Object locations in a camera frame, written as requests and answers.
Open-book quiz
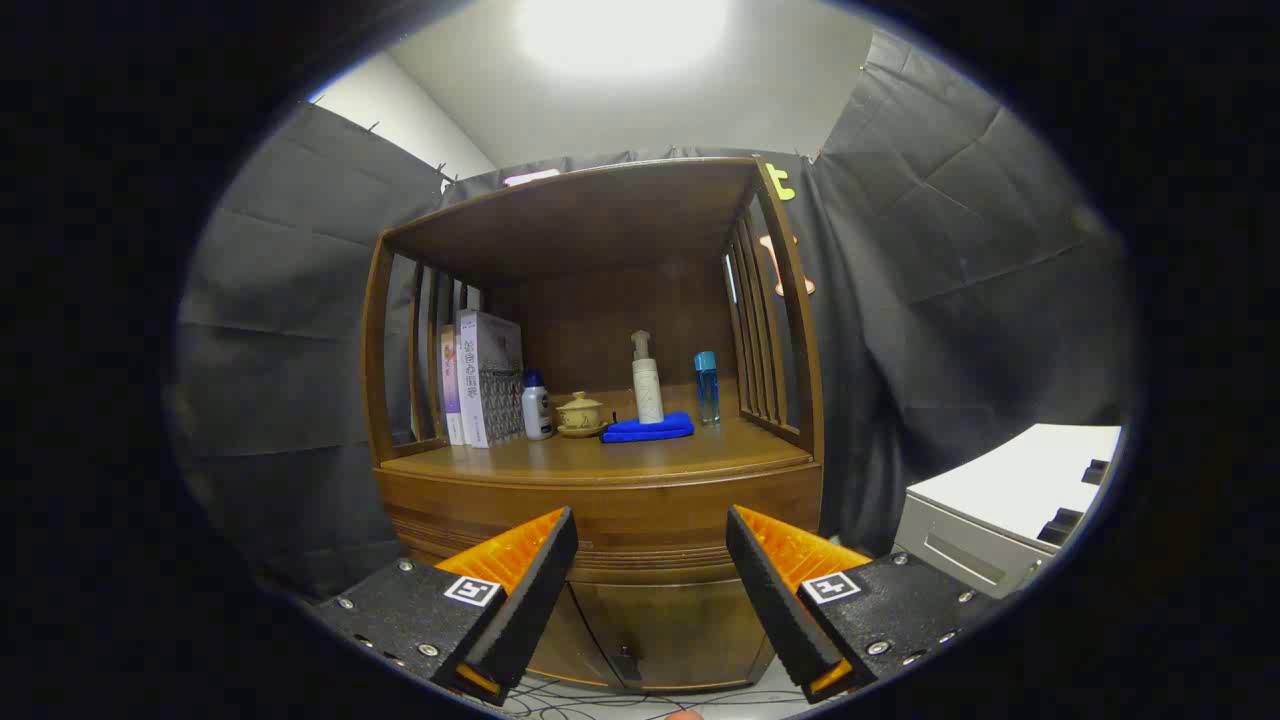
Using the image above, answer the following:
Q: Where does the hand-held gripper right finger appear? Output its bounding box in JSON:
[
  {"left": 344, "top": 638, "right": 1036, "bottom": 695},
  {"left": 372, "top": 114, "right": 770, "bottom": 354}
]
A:
[{"left": 726, "top": 505, "right": 1001, "bottom": 704}]

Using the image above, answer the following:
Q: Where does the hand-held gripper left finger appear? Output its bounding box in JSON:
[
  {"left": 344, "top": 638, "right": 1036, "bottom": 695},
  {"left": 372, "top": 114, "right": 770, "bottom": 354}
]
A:
[{"left": 318, "top": 506, "right": 580, "bottom": 707}]

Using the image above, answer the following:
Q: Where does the wooden drawer with black knob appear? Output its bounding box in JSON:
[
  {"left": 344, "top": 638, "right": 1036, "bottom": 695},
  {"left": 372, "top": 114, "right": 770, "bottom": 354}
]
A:
[{"left": 376, "top": 462, "right": 824, "bottom": 586}]

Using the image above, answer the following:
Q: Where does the wooden countertop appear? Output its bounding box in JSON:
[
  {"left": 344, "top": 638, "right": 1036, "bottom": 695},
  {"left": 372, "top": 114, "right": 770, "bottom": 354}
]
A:
[{"left": 380, "top": 385, "right": 813, "bottom": 483}]

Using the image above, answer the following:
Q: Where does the white drawer unit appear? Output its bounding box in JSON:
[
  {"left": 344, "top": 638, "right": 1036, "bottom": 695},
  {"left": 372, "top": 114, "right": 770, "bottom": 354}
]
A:
[{"left": 893, "top": 424, "right": 1123, "bottom": 599}]

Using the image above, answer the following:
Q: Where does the wooden cabinet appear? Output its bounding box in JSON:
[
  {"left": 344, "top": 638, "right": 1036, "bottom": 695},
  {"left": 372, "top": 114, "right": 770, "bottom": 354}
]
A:
[{"left": 362, "top": 157, "right": 826, "bottom": 694}]

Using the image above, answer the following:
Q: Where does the white bottle with blue cap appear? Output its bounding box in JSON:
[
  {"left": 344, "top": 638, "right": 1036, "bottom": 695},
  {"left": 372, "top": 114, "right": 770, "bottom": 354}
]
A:
[{"left": 521, "top": 369, "right": 554, "bottom": 441}]

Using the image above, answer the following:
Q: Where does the yellow lidded tea cup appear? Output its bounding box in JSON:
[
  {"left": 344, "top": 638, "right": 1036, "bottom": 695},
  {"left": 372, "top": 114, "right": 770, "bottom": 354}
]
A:
[{"left": 556, "top": 391, "right": 604, "bottom": 431}]

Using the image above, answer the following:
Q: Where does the blue folded cloth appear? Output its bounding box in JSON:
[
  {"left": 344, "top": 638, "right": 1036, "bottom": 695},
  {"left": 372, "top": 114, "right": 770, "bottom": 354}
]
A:
[{"left": 600, "top": 411, "right": 696, "bottom": 444}]

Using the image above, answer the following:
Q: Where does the thick white patterned book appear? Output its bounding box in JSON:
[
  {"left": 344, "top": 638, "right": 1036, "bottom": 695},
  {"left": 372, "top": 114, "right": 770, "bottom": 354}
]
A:
[{"left": 457, "top": 309, "right": 525, "bottom": 449}]

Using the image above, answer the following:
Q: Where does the thin purple book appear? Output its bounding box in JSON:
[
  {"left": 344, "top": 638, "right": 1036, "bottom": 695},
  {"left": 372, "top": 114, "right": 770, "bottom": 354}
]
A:
[{"left": 440, "top": 323, "right": 467, "bottom": 446}]

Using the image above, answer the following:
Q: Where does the clear blue bottle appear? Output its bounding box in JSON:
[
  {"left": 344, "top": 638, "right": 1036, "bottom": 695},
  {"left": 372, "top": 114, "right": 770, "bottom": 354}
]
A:
[{"left": 694, "top": 351, "right": 721, "bottom": 426}]

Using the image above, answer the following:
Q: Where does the white pump bottle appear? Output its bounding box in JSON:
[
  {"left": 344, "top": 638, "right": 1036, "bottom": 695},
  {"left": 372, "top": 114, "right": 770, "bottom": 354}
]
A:
[{"left": 630, "top": 330, "right": 666, "bottom": 425}]

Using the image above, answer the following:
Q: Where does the ceiling light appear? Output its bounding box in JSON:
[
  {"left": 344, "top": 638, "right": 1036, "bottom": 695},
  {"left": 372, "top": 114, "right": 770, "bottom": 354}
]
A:
[{"left": 515, "top": 0, "right": 731, "bottom": 76}]

